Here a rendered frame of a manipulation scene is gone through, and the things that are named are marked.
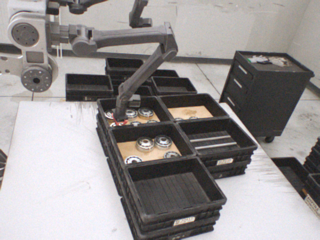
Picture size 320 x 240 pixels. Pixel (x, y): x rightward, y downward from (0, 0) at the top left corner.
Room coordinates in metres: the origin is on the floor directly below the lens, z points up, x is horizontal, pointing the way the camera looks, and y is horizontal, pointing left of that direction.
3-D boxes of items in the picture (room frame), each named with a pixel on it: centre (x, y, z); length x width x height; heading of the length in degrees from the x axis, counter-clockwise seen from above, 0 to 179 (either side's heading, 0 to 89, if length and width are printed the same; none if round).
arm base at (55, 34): (1.14, 0.45, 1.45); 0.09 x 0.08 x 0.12; 20
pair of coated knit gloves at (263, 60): (2.94, -0.86, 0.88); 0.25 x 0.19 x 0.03; 110
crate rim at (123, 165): (1.24, 0.01, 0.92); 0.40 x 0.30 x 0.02; 118
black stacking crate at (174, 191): (0.98, -0.13, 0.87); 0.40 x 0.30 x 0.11; 118
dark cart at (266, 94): (2.90, -1.00, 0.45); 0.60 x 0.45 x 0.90; 110
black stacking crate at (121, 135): (1.24, 0.01, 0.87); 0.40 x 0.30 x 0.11; 118
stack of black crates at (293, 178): (1.90, -1.16, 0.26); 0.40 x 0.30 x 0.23; 20
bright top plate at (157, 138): (1.36, -0.06, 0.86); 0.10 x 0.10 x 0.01
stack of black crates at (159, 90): (2.62, -0.09, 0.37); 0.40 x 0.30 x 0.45; 110
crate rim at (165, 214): (0.98, -0.13, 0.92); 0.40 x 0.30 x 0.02; 118
